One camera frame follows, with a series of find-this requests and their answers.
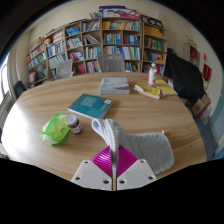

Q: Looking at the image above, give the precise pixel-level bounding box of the grey mesh chair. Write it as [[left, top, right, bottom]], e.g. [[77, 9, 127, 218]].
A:
[[96, 53, 126, 73], [54, 59, 74, 80]]

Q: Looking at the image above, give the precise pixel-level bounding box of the cardboard box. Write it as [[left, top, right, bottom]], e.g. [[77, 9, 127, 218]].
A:
[[191, 93, 212, 118]]

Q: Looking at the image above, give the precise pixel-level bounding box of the black cloth cover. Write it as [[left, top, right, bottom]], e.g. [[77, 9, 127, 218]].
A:
[[163, 48, 206, 104]]

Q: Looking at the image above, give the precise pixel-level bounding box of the teal book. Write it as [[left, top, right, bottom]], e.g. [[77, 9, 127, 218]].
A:
[[68, 93, 115, 120]]

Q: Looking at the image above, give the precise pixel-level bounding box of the light grey waffle towel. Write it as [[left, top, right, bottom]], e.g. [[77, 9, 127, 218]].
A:
[[91, 117, 175, 175]]

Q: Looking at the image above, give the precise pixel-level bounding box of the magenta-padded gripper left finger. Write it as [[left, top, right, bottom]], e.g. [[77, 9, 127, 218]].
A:
[[70, 145, 115, 192]]

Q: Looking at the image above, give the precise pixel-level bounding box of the red wall hanging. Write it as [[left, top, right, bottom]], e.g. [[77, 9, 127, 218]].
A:
[[202, 63, 213, 83]]

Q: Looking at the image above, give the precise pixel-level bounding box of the green plastic bag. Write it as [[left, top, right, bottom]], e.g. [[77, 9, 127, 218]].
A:
[[40, 112, 71, 146]]

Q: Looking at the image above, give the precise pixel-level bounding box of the white bottle with red label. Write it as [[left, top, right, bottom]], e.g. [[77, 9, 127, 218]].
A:
[[147, 62, 158, 87]]

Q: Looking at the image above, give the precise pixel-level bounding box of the red jam jar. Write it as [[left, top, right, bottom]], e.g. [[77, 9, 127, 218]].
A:
[[65, 114, 83, 135]]

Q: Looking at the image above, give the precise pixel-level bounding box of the wooden bookshelf with books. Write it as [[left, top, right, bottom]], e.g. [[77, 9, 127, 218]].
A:
[[25, 5, 169, 84]]

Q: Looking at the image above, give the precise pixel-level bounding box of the black office chair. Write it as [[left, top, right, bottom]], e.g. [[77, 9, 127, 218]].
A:
[[12, 80, 28, 99]]

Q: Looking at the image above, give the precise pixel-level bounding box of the small wall shelf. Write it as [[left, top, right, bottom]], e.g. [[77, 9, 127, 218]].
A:
[[188, 44, 202, 68]]

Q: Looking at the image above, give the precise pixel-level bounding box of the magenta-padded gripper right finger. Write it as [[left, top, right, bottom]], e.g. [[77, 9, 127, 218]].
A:
[[115, 145, 158, 192]]

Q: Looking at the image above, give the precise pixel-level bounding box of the grey book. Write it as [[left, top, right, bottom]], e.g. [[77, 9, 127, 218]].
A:
[[98, 77, 131, 96]]

